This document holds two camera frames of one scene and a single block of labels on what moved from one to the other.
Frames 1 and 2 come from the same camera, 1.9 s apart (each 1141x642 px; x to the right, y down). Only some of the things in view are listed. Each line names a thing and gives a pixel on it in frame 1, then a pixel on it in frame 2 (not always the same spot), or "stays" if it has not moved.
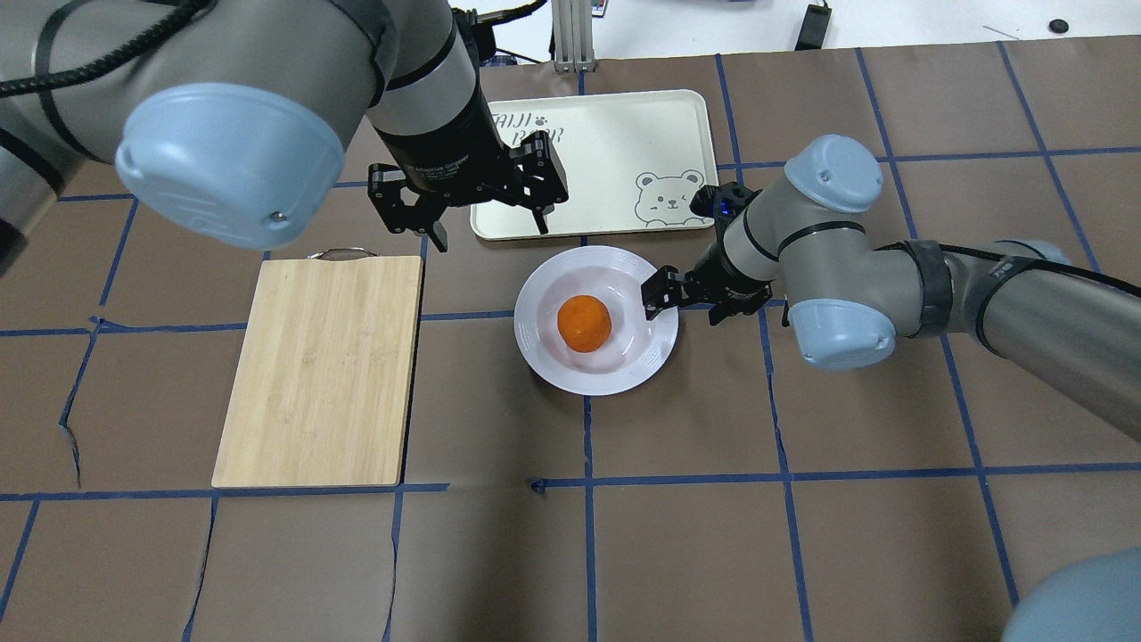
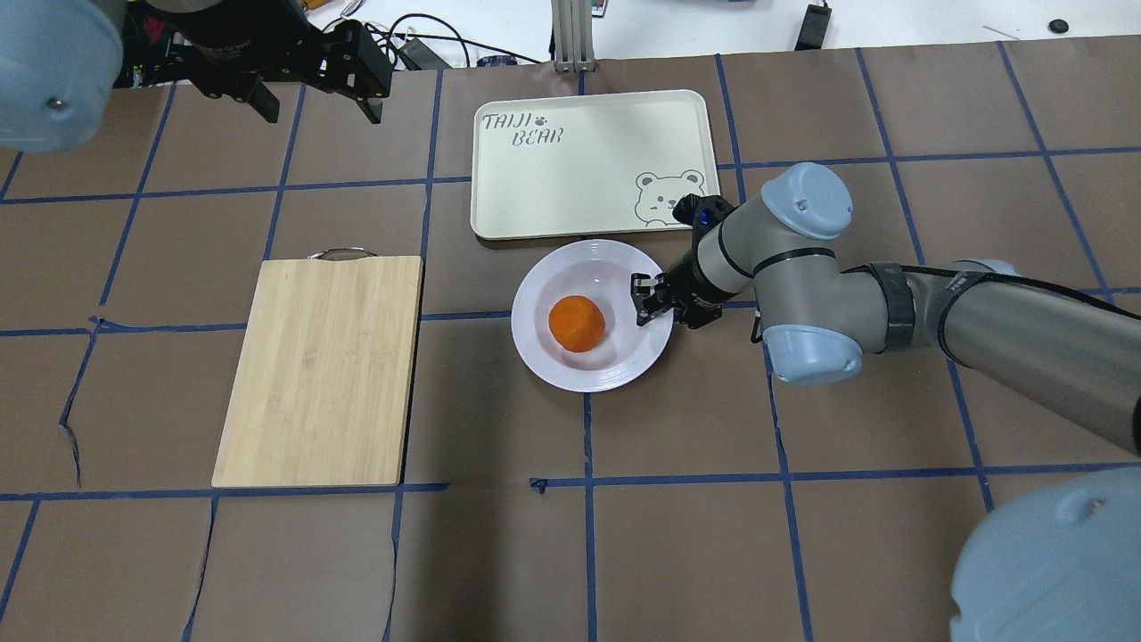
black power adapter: [814, 27] stays
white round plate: [581, 325] stays
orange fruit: [584, 323] stays
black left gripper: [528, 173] to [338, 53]
